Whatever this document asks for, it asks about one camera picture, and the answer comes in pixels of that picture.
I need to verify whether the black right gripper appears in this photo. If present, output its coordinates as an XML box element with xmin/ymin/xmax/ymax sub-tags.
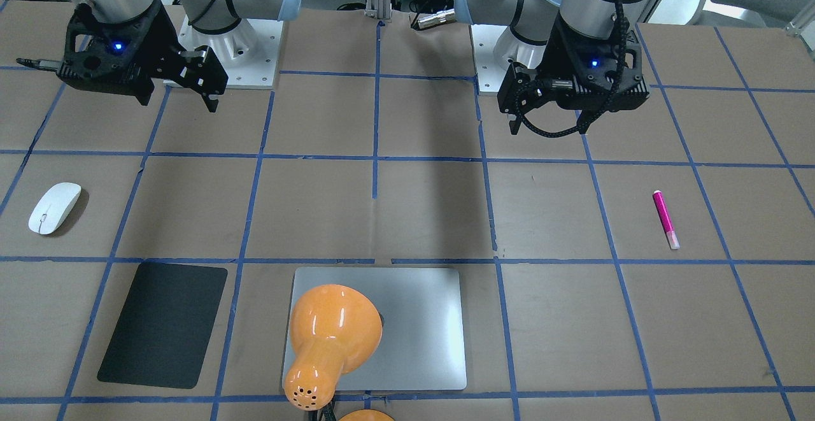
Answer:
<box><xmin>17</xmin><ymin>0</ymin><xmax>228</xmax><ymax>113</ymax></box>

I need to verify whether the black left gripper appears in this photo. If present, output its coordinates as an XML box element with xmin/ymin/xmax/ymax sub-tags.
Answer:
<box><xmin>497</xmin><ymin>17</ymin><xmax>650</xmax><ymax>136</ymax></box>

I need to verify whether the pink highlighter pen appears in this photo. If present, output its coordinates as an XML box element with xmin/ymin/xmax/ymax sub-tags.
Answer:
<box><xmin>652</xmin><ymin>190</ymin><xmax>681</xmax><ymax>250</ymax></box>

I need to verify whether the white computer mouse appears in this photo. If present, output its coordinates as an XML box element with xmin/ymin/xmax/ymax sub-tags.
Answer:
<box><xmin>28</xmin><ymin>182</ymin><xmax>82</xmax><ymax>235</ymax></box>

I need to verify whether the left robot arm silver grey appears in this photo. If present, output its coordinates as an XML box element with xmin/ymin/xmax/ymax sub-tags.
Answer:
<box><xmin>454</xmin><ymin>0</ymin><xmax>650</xmax><ymax>138</ymax></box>

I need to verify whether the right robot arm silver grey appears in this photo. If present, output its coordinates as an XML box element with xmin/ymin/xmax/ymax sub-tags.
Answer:
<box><xmin>17</xmin><ymin>0</ymin><xmax>302</xmax><ymax>111</ymax></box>

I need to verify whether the black mousepad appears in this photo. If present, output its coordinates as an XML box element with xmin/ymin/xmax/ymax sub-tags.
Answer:
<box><xmin>97</xmin><ymin>261</ymin><xmax>228</xmax><ymax>389</ymax></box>

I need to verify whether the silver laptop notebook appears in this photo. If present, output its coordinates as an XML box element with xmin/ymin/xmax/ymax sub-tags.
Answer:
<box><xmin>292</xmin><ymin>266</ymin><xmax>467</xmax><ymax>392</ymax></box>

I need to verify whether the silver cylindrical connector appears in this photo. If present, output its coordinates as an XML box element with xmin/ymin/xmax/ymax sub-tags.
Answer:
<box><xmin>411</xmin><ymin>8</ymin><xmax>456</xmax><ymax>31</ymax></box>

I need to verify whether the orange desk lamp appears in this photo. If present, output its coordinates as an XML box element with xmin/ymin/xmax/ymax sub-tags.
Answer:
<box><xmin>282</xmin><ymin>284</ymin><xmax>383</xmax><ymax>420</ymax></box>

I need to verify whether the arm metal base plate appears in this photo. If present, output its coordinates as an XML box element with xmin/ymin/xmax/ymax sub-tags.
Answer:
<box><xmin>471</xmin><ymin>24</ymin><xmax>547</xmax><ymax>96</ymax></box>
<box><xmin>178</xmin><ymin>18</ymin><xmax>287</xmax><ymax>90</ymax></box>

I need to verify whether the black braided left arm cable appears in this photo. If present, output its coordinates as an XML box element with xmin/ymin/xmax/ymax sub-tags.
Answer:
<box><xmin>514</xmin><ymin>0</ymin><xmax>628</xmax><ymax>138</ymax></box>

